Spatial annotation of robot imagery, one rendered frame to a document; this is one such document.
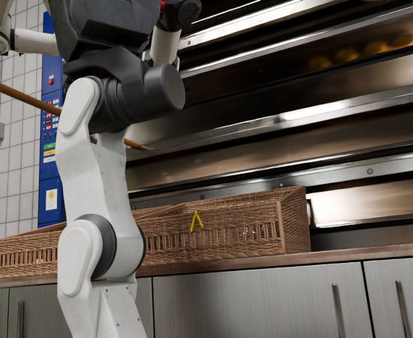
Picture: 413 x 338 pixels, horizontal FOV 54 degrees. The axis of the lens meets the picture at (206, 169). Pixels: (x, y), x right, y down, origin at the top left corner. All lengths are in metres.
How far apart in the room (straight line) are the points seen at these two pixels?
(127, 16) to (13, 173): 1.72
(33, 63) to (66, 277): 1.99
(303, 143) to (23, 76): 1.78
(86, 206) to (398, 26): 1.30
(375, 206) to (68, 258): 1.13
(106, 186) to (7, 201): 1.68
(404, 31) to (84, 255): 1.41
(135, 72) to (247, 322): 0.70
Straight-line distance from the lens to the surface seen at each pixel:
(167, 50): 1.38
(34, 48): 1.40
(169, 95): 0.92
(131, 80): 0.95
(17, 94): 1.55
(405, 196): 1.65
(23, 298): 1.62
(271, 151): 1.74
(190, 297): 1.22
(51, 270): 1.60
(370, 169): 1.66
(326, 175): 1.67
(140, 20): 1.04
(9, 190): 2.60
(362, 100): 1.74
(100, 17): 1.01
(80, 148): 0.97
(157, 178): 1.94
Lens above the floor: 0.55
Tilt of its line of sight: 14 degrees up
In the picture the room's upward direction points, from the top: 4 degrees counter-clockwise
